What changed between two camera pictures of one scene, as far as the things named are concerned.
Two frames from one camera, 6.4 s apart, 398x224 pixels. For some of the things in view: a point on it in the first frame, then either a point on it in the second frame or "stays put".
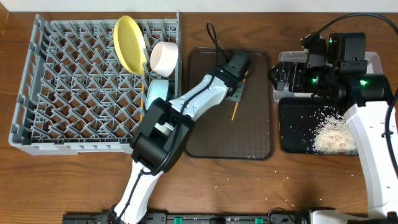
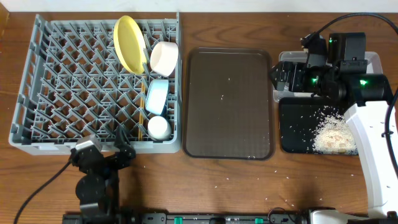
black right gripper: x=297 y=69 stays put
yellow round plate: x=130 y=43 stays put
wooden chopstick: x=246 y=73 -> x=143 y=108
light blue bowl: x=157 y=88 stays put
